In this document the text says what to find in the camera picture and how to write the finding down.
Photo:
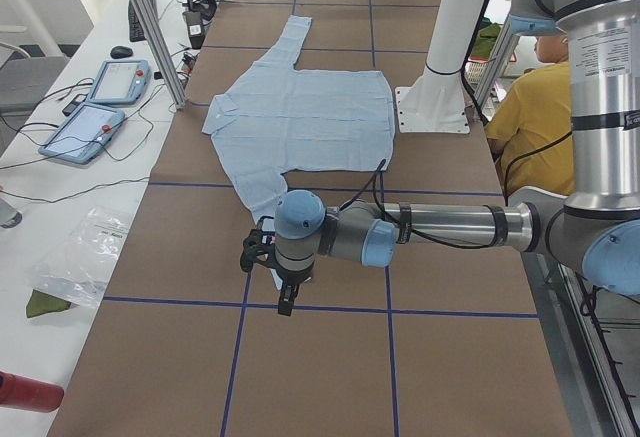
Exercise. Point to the clear plastic bag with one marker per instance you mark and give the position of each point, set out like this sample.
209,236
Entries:
79,269

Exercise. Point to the light blue button shirt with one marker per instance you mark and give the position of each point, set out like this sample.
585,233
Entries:
275,119

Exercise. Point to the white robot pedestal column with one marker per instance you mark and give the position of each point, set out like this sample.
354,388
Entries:
435,103

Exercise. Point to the teach pendant tablet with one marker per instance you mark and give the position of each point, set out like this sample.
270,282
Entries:
84,134
120,82

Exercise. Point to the upper teach pendant tablet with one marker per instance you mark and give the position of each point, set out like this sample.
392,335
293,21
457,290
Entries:
120,82

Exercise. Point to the green folded cloth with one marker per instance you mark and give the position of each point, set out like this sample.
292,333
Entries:
40,304

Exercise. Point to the black power adapter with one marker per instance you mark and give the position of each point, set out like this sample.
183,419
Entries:
69,108

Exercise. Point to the black keyboard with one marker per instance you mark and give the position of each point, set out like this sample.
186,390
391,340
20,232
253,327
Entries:
136,31

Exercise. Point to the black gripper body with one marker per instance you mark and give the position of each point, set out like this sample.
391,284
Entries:
294,279

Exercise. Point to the aluminium frame post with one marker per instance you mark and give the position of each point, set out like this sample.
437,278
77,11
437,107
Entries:
160,51

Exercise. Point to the red bottle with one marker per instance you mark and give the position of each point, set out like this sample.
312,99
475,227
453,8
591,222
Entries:
23,393

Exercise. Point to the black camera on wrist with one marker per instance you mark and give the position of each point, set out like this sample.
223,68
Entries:
258,248

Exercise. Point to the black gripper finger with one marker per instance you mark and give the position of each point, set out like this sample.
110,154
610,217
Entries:
287,297

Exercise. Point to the lower teach pendant tablet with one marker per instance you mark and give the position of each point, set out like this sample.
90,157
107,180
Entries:
84,134

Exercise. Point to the black computer mouse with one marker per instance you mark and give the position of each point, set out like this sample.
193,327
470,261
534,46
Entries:
121,52

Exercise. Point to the person in yellow shirt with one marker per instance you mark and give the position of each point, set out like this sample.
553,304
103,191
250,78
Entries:
529,134

